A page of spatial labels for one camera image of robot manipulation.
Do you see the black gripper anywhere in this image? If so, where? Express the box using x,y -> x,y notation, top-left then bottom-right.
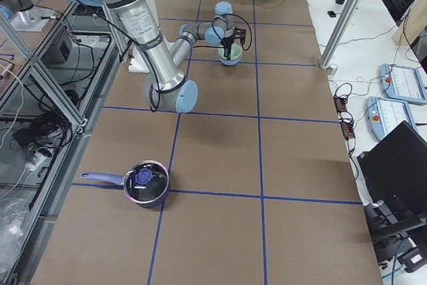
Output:
221,27 -> 246,61

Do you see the green bowl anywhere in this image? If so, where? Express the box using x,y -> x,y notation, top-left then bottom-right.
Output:
218,43 -> 243,59

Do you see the blue bowl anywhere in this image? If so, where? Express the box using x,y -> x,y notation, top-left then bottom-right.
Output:
219,57 -> 242,66

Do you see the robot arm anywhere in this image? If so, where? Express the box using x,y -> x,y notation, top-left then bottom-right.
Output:
70,0 -> 247,113

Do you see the blue saucepan with lid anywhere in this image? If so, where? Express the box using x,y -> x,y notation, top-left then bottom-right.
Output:
80,160 -> 170,208

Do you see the near teach pendant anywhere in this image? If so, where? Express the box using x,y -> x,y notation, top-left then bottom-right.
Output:
366,96 -> 417,141

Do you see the teach pendant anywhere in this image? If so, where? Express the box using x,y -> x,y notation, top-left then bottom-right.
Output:
366,96 -> 417,141
379,64 -> 426,105

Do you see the far teach pendant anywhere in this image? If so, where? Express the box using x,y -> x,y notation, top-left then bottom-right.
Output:
379,64 -> 426,105

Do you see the black laptop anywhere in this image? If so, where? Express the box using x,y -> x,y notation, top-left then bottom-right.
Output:
357,121 -> 426,214

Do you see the clear plastic bag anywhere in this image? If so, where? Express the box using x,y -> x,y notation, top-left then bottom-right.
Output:
1,197 -> 29,273

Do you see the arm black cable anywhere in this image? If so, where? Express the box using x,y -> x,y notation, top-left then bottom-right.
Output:
193,13 -> 253,53

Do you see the white camera pillar stand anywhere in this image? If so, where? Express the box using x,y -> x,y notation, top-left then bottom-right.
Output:
129,0 -> 159,73

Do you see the aluminium frame post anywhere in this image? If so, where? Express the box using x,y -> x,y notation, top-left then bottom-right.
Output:
319,0 -> 361,76

